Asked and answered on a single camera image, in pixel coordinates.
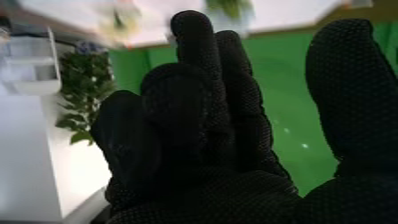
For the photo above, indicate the blue white plant pot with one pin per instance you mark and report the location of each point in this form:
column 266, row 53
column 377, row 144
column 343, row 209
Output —
column 89, row 47

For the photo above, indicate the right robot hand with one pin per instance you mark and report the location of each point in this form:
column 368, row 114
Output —
column 206, row 166

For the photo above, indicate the white sheet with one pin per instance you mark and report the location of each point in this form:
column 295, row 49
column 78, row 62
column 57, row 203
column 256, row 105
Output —
column 284, row 13

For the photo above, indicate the white flower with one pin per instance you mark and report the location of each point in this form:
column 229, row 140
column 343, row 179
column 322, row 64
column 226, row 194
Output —
column 124, row 17

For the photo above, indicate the green leafy plant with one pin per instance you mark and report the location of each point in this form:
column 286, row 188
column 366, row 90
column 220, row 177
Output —
column 85, row 90

